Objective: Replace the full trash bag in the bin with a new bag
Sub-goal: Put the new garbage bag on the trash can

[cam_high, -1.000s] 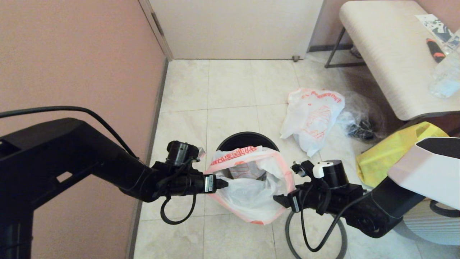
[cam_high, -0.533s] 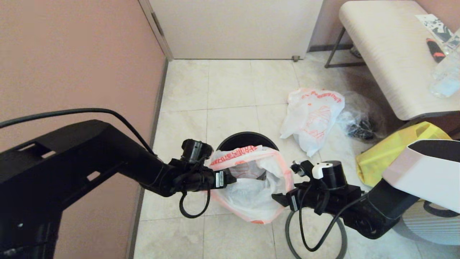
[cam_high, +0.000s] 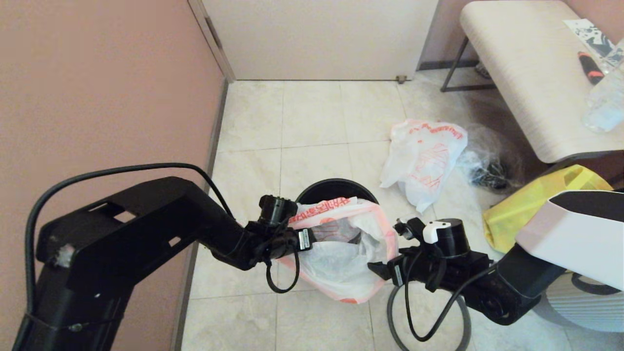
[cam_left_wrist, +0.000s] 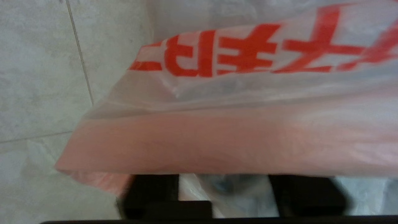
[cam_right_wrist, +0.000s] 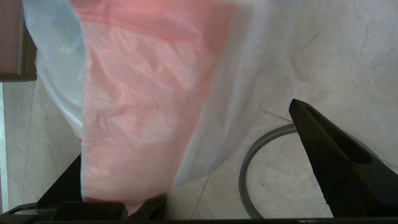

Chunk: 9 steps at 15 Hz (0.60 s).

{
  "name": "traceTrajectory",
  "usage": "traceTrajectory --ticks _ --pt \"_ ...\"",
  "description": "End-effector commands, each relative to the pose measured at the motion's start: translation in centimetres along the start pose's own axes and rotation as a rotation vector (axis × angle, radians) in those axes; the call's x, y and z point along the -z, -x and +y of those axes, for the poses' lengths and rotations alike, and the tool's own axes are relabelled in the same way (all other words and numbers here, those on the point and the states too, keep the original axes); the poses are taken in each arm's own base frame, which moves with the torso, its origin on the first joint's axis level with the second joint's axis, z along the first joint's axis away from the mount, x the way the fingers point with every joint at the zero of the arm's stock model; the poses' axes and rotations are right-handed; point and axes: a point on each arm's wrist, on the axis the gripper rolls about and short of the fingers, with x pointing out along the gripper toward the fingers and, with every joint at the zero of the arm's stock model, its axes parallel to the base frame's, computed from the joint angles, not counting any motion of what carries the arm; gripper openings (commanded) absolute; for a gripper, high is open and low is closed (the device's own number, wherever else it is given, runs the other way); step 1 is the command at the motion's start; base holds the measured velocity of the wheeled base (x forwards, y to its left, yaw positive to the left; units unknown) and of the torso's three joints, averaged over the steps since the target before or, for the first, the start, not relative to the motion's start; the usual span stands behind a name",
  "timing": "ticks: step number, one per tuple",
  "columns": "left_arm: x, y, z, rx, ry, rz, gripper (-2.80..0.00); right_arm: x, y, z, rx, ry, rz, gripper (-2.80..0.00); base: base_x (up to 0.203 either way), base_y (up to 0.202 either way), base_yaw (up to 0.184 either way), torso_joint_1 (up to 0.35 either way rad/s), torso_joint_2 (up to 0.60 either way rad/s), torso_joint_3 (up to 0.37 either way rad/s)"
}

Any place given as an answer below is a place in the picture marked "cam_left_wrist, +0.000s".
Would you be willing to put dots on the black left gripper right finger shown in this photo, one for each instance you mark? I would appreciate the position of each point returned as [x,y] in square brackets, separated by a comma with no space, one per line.
[307,196]

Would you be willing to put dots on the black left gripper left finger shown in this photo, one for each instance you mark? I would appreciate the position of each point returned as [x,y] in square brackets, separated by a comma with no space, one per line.
[155,196]

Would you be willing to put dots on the white plastic bag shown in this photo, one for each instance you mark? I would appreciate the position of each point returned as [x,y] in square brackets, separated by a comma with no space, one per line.
[233,124]

